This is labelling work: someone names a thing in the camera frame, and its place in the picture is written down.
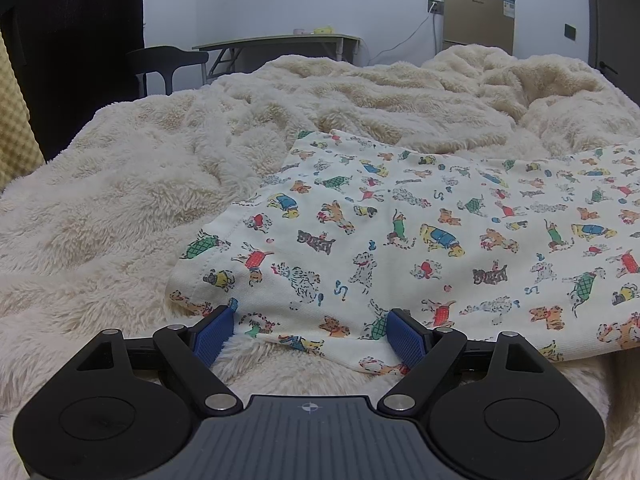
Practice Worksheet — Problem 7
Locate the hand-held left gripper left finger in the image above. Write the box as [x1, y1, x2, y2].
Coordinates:
[75, 304, 244, 414]

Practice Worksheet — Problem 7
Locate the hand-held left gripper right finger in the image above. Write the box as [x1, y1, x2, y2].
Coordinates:
[377, 308, 549, 414]

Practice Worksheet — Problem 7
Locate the dog print cream shirt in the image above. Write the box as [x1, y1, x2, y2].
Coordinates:
[167, 129, 640, 377]

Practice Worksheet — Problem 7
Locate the fluffy cream blanket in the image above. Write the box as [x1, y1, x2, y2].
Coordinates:
[0, 44, 640, 480]

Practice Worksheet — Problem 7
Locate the black chair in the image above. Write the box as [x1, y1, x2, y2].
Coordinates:
[126, 45, 210, 99]

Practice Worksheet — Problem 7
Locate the yellow checked cloth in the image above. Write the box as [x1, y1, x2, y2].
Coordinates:
[0, 29, 47, 197]

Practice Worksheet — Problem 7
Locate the folding table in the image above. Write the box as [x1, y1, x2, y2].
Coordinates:
[192, 33, 363, 82]

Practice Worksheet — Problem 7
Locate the brown mini fridge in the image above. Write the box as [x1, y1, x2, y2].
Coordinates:
[442, 0, 516, 57]

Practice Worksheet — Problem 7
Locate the dark curtain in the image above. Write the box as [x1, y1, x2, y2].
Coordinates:
[0, 0, 146, 162]

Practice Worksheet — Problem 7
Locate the dark door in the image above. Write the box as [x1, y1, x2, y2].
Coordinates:
[584, 0, 640, 107]

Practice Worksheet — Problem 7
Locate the fridge power cable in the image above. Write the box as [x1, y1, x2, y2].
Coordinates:
[366, 10, 434, 67]

